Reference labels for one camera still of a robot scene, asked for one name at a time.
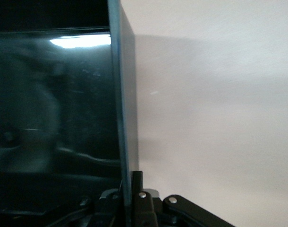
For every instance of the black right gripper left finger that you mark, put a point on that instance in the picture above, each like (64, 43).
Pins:
(104, 212)

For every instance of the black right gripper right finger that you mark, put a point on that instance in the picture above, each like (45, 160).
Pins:
(148, 210)

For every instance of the black rectangular plastic box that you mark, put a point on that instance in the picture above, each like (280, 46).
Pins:
(63, 94)

